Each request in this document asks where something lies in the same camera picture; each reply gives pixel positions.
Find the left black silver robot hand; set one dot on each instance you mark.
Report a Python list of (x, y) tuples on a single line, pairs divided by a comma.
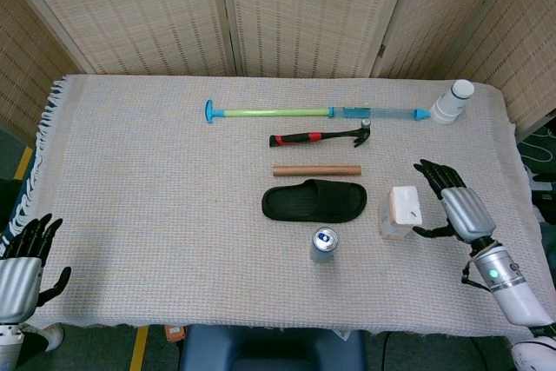
[(17, 284)]

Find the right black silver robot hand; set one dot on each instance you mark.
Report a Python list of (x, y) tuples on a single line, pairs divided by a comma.
[(467, 212)]

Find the white tissue box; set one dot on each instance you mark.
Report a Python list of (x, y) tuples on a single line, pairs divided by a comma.
[(401, 210)]

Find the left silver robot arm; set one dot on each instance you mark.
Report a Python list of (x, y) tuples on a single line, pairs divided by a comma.
[(8, 342)]

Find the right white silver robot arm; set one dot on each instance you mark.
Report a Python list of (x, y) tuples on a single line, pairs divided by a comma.
[(517, 297)]

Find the small orange box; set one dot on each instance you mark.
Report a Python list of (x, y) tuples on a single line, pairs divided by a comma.
[(174, 333)]

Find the white plastic bottle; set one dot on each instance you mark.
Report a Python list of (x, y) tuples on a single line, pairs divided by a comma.
[(449, 104)]

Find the silver blue drink can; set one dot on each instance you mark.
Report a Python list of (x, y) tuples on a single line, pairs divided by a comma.
[(324, 247)]

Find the black rubber slipper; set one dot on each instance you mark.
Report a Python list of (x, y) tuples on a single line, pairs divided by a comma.
[(313, 203)]

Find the brown wooden rod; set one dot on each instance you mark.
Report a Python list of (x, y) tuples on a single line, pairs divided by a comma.
[(317, 170)]

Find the beige woven tablecloth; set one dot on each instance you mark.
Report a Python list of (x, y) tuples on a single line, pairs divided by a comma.
[(152, 193)]

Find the black red claw hammer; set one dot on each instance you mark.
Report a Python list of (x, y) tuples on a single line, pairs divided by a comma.
[(304, 137)]

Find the blue green toy water pump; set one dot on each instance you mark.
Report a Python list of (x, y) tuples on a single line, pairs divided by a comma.
[(278, 112)]

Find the blue padded chair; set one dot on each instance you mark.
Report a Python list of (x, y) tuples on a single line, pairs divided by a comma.
[(269, 349)]

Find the woven folding screen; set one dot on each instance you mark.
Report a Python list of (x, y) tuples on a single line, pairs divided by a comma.
[(304, 10)]

